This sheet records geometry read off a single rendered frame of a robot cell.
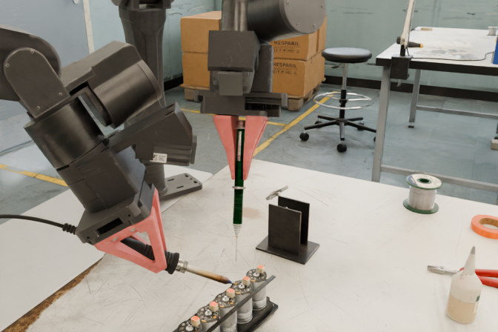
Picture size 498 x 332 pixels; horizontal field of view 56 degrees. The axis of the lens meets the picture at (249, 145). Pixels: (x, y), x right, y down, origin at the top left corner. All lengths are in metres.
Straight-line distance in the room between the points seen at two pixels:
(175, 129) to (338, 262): 0.36
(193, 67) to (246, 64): 3.88
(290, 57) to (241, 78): 3.51
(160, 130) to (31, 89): 0.12
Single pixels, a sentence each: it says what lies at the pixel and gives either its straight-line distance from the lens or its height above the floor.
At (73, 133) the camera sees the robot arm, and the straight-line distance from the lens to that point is 0.46.
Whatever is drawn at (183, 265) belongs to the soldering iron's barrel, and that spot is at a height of 0.85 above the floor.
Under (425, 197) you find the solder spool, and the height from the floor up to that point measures 0.78.
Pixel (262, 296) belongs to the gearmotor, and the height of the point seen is 0.79.
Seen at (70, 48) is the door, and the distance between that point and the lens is 3.79.
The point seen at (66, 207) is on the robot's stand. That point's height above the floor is 0.75.
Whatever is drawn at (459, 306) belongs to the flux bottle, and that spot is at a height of 0.77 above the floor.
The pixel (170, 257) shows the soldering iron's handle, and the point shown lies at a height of 0.86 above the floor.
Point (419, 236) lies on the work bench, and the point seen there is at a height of 0.75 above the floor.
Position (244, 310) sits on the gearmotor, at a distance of 0.57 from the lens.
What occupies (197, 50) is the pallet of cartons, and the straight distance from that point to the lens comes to 4.26.
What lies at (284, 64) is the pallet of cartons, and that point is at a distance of 3.97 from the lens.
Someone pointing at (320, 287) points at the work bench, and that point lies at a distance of 0.67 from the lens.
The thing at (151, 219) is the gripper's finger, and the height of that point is 0.92.
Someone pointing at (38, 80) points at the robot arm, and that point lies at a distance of 0.43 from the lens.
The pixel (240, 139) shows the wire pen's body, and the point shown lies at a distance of 0.53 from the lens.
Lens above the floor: 1.15
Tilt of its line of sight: 21 degrees down
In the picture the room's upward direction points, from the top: straight up
